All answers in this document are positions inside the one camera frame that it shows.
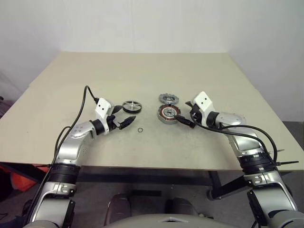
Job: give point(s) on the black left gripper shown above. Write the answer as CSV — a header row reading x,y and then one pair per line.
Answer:
x,y
113,123

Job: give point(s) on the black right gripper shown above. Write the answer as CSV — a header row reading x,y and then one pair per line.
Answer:
x,y
196,114

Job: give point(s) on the motor stator with copper windings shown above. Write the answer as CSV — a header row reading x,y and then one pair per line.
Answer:
x,y
169,113

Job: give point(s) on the grey toothed motor cover plate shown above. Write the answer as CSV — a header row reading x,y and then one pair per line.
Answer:
x,y
168,98

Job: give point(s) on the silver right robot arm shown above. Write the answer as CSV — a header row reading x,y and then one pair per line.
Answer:
x,y
247,142

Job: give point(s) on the black table caster wheel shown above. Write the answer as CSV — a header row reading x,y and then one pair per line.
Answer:
x,y
210,195

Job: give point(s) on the dark rounded shape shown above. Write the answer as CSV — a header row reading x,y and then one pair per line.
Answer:
x,y
118,206

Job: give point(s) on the grey robot torso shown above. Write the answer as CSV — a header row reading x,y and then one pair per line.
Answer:
x,y
166,222

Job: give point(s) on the orange object under table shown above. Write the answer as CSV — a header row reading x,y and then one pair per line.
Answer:
x,y
23,180

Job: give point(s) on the dark shoe on floor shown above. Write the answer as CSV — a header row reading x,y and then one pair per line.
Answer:
x,y
28,207

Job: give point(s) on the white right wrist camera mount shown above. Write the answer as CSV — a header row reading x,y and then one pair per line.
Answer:
x,y
203,99

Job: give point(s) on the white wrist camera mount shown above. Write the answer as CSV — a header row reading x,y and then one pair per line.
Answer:
x,y
103,108
203,99

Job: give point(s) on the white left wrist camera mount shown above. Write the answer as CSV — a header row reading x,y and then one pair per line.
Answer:
x,y
103,108

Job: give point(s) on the black table frame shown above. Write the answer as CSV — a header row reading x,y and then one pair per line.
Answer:
x,y
142,175

